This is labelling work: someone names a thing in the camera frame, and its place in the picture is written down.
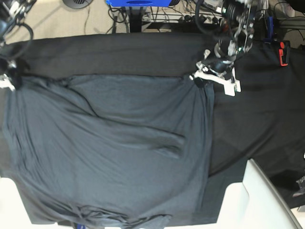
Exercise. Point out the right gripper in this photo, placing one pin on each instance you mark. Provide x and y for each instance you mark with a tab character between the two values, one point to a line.
10	73

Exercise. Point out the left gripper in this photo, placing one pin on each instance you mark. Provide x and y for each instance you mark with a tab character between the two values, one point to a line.
218	67

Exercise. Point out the dark grey T-shirt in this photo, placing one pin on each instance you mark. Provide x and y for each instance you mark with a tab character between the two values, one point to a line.
110	150

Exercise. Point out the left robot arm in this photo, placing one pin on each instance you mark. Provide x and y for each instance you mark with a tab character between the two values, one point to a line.
234	38

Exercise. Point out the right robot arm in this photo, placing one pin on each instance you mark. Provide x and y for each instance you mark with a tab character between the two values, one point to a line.
12	14

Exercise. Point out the white power strip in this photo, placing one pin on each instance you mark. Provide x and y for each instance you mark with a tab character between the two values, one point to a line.
175	17

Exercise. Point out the black table cloth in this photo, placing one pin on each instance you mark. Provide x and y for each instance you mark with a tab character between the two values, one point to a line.
264	122

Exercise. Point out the round grey floor vent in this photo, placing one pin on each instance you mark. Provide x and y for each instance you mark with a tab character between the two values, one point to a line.
77	4

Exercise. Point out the red and black clamp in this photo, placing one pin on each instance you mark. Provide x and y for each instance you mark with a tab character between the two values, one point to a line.
284	52

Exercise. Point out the black metal table leg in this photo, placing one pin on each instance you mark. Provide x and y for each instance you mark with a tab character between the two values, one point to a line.
135	15

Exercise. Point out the blue plastic box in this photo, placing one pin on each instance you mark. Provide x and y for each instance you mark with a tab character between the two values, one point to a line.
138	3

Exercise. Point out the blue clamp post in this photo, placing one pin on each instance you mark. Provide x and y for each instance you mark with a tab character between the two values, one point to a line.
269	30

